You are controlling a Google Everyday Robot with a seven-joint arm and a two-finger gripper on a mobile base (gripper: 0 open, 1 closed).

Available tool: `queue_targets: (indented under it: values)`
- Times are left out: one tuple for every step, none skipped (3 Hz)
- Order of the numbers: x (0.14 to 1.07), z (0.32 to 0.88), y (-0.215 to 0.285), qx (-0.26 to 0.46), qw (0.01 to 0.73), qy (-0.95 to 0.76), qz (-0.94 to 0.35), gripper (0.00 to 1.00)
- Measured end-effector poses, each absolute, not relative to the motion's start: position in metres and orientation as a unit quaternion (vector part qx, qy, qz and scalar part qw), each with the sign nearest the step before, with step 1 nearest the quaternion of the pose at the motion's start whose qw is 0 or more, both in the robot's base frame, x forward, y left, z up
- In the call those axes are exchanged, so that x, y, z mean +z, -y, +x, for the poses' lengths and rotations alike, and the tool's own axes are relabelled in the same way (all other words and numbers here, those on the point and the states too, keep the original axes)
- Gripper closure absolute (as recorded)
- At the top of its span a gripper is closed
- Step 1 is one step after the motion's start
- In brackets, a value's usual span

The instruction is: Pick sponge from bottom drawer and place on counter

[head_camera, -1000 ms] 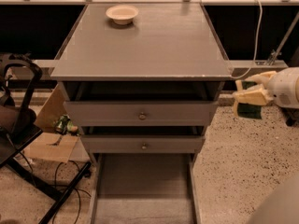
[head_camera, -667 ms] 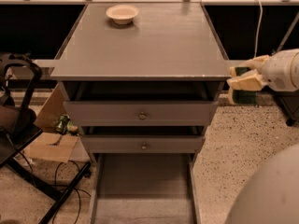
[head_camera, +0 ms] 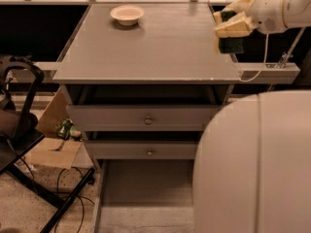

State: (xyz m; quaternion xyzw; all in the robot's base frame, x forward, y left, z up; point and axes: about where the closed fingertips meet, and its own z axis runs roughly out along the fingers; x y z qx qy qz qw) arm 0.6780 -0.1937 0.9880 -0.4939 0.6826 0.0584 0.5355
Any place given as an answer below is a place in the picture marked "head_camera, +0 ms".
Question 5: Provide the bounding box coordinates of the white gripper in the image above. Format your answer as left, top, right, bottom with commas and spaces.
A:
213, 0, 287, 38

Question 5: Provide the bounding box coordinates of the green yellow sponge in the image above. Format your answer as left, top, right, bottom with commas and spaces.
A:
214, 11, 244, 54

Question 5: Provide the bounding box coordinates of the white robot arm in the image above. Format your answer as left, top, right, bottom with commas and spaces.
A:
193, 0, 310, 233

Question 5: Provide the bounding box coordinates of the grey drawer cabinet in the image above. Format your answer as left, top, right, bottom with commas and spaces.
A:
54, 3, 238, 233

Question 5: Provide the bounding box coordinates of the grey top drawer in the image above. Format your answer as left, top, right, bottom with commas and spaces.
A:
67, 105, 220, 132

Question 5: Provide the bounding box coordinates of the grey drawer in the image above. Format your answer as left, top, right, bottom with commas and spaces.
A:
67, 105, 220, 132
85, 141, 197, 160
89, 159, 194, 233

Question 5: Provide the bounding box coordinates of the grey middle drawer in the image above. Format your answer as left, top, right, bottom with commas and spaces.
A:
85, 141, 197, 160

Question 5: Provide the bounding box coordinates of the grey bottom drawer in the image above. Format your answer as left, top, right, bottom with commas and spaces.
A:
89, 159, 194, 233

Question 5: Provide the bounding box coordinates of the white paper bowl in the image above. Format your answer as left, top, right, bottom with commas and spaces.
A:
110, 5, 145, 26

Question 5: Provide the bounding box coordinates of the green crumpled packet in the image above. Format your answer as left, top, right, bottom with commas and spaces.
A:
56, 118, 83, 141

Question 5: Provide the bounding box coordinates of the brown cardboard sheet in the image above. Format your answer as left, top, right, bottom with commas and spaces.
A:
25, 89, 82, 169

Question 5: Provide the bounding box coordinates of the white cable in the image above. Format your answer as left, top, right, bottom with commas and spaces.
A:
238, 32, 270, 83

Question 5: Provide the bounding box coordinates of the metal rail frame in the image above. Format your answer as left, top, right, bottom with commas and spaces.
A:
1, 0, 298, 83

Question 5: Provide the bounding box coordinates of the black floor cable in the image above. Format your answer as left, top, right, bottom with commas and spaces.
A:
52, 166, 96, 233

